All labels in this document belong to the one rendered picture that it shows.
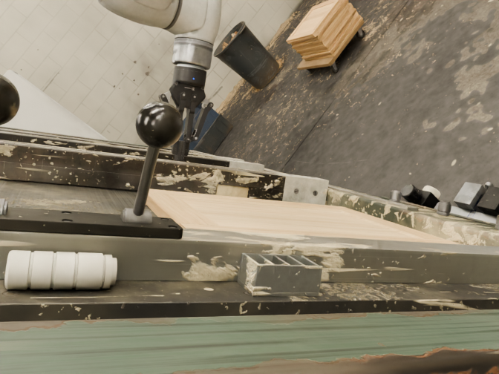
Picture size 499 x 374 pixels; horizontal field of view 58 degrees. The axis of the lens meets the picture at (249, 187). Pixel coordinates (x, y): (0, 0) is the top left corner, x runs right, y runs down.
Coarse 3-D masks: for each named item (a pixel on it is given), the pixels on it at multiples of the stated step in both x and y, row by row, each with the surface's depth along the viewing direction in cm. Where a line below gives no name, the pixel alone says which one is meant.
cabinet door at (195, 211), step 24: (168, 192) 87; (168, 216) 65; (192, 216) 65; (216, 216) 70; (240, 216) 73; (264, 216) 77; (288, 216) 81; (312, 216) 85; (336, 216) 91; (360, 216) 94; (408, 240) 72; (432, 240) 75
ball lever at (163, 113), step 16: (144, 112) 35; (160, 112) 34; (176, 112) 35; (144, 128) 34; (160, 128) 34; (176, 128) 35; (160, 144) 35; (144, 176) 38; (144, 192) 39; (128, 208) 41; (144, 208) 41
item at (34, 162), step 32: (0, 160) 84; (32, 160) 86; (64, 160) 88; (96, 160) 91; (128, 160) 93; (160, 160) 96; (192, 192) 100; (256, 192) 106; (288, 192) 109; (320, 192) 113
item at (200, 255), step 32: (0, 256) 35; (128, 256) 39; (160, 256) 40; (192, 256) 42; (224, 256) 43; (320, 256) 47; (352, 256) 49; (384, 256) 51; (416, 256) 53; (448, 256) 55; (480, 256) 57
